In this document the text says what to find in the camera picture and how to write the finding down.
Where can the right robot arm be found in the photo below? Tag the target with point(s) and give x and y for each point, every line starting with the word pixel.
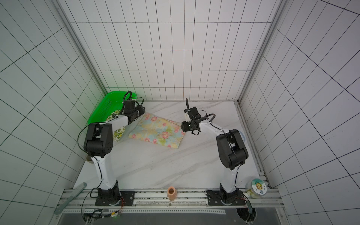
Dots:
pixel 231 150

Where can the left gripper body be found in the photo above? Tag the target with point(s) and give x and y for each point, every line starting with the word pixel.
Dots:
pixel 139 110

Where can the pastel floral skirt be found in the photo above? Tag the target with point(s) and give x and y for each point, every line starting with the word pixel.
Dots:
pixel 157 130

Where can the green plastic basket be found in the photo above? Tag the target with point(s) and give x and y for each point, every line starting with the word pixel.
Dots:
pixel 109 106

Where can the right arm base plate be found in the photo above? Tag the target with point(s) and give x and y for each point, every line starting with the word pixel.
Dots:
pixel 216 197

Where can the right electronics board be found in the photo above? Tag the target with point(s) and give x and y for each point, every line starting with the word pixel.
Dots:
pixel 248 214

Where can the left electronics board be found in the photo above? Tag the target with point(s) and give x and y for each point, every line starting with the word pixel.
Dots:
pixel 99 214

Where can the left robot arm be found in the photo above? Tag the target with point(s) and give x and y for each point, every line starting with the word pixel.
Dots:
pixel 99 143

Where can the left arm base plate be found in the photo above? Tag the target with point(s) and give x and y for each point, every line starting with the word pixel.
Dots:
pixel 126 198

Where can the blue rimmed container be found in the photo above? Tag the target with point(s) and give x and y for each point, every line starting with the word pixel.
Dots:
pixel 243 136

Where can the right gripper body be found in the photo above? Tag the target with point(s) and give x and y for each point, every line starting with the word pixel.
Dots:
pixel 185 126

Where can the electronics board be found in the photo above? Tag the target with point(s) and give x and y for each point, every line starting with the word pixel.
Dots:
pixel 248 214
pixel 99 214

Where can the green lemon print skirt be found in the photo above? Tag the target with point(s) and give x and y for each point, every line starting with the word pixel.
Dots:
pixel 117 134

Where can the translucent green strip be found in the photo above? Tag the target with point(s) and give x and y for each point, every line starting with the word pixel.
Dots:
pixel 77 191

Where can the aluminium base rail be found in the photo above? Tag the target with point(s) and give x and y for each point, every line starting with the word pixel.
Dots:
pixel 156 201

